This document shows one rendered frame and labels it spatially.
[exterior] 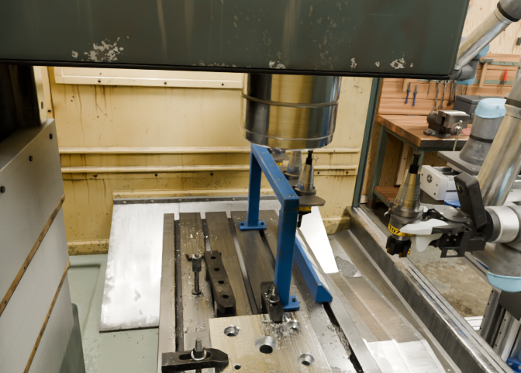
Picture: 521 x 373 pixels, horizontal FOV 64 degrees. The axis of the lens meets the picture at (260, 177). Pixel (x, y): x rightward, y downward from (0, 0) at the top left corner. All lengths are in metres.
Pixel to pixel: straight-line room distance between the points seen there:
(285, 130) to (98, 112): 1.20
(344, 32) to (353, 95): 1.28
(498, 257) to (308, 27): 0.69
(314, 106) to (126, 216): 1.29
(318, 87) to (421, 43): 0.15
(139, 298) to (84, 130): 0.68
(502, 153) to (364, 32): 0.58
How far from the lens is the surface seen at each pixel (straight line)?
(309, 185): 1.06
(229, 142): 1.75
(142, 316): 1.56
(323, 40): 0.56
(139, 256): 1.68
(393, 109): 3.77
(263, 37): 0.54
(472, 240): 0.94
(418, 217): 0.83
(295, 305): 1.18
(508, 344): 1.92
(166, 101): 1.70
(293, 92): 0.61
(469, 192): 0.86
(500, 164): 1.07
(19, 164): 0.75
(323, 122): 0.64
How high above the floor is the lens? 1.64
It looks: 22 degrees down
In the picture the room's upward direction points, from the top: 4 degrees clockwise
